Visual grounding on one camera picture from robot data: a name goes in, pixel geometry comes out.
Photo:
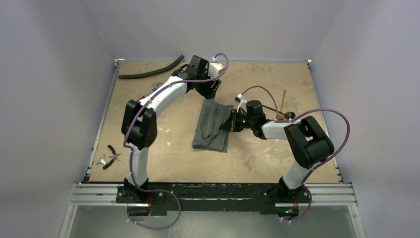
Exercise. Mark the small silver metal bracket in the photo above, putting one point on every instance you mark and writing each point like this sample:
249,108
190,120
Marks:
102,160

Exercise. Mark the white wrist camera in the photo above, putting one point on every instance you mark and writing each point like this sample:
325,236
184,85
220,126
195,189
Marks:
241,102
215,69

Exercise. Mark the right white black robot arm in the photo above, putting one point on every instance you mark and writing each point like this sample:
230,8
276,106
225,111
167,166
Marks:
308,142

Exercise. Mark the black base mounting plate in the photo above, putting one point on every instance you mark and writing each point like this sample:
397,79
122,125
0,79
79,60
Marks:
225,206

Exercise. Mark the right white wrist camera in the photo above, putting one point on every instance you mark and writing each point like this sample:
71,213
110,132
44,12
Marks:
241,102

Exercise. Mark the aluminium frame rail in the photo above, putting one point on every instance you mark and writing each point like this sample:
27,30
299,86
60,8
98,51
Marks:
111,194

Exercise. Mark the red handled screwdriver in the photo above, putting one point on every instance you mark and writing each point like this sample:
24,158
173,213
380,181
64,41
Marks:
154,87

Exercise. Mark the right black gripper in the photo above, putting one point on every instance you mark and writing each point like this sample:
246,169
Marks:
234,121

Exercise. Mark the grey cloth napkin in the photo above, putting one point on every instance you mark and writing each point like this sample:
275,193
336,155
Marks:
208,135

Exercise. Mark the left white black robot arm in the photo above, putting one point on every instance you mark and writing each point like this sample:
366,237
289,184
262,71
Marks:
139,125

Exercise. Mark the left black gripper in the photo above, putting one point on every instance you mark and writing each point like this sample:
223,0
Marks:
209,93

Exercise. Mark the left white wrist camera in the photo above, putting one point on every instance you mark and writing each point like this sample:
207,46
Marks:
215,69

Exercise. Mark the black handled pliers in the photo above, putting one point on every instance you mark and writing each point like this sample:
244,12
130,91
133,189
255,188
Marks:
113,157

